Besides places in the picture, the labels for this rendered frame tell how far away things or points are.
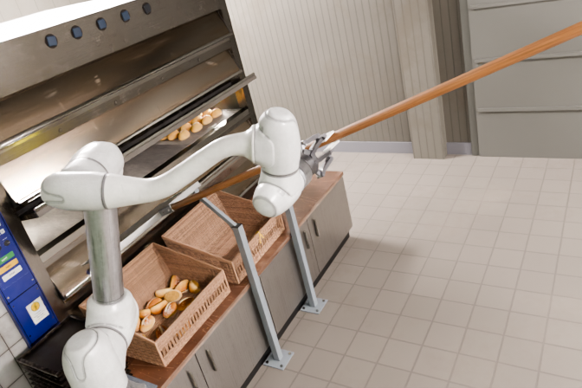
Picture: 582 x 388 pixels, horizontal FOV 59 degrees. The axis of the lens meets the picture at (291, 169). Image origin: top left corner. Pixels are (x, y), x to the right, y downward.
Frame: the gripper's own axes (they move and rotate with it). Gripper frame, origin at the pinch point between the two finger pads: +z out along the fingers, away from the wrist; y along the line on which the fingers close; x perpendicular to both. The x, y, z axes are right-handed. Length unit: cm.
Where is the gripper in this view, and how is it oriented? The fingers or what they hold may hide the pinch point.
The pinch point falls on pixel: (328, 141)
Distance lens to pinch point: 167.3
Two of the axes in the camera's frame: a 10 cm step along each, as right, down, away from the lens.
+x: 7.2, -2.9, -6.3
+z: 4.7, -4.6, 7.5
